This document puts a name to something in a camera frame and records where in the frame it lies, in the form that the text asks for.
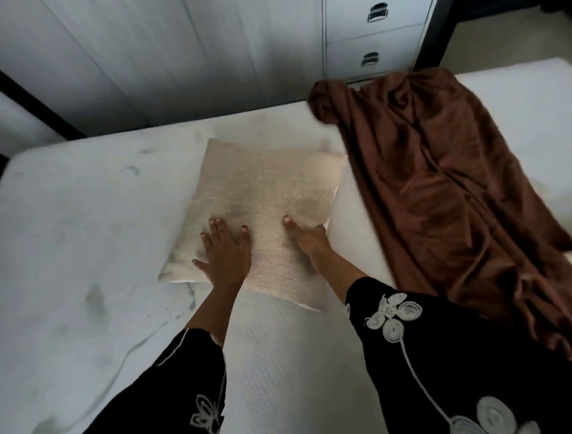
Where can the white wardrobe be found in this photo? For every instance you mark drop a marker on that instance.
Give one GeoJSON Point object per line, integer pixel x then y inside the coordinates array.
{"type": "Point", "coordinates": [178, 53]}

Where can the person's right hand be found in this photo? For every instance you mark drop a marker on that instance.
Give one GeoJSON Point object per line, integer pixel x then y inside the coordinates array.
{"type": "Point", "coordinates": [310, 239]}

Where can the white mattress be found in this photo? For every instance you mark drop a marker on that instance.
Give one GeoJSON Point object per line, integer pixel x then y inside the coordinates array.
{"type": "Point", "coordinates": [89, 232]}

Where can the black floral blouse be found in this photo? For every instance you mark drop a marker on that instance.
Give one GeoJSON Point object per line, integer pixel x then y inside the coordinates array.
{"type": "Point", "coordinates": [447, 366]}

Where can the person's right forearm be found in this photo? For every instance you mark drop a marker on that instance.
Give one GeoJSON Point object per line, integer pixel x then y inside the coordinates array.
{"type": "Point", "coordinates": [339, 275]}

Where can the person's left hand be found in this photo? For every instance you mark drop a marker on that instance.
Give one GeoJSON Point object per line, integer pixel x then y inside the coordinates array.
{"type": "Point", "coordinates": [228, 264]}

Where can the brown bed sheet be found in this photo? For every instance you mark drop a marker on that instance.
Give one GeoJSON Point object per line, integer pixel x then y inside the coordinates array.
{"type": "Point", "coordinates": [447, 201]}

